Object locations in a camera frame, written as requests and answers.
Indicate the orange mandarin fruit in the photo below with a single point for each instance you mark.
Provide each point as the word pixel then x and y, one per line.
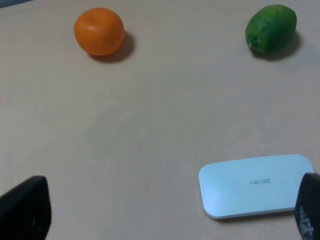
pixel 99 31

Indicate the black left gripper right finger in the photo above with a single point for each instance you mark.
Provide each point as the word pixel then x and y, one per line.
pixel 307 207

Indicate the green lime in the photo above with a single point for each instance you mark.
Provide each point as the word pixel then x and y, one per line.
pixel 271 29

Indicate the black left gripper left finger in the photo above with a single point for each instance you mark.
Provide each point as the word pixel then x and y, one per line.
pixel 25 210

